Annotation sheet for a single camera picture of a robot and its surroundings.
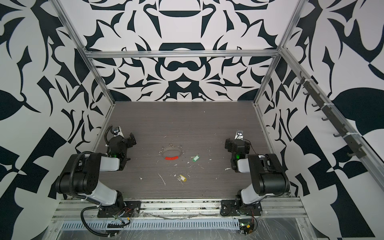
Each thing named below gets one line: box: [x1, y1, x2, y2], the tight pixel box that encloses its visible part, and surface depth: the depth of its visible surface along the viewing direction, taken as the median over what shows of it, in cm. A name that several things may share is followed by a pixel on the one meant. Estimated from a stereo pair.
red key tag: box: [164, 156, 179, 161], surface depth 93 cm
